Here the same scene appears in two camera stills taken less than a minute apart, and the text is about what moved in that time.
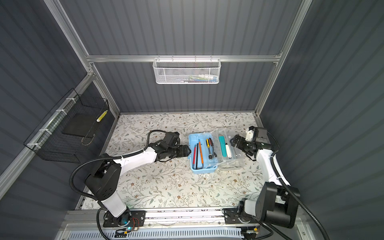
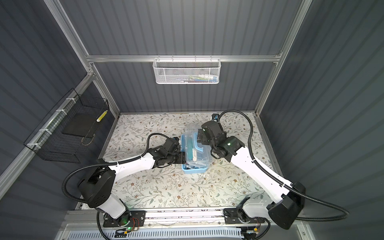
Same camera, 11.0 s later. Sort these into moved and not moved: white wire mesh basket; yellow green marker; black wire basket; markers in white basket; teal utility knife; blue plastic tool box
Moved: teal utility knife; blue plastic tool box
Not moved: white wire mesh basket; yellow green marker; black wire basket; markers in white basket
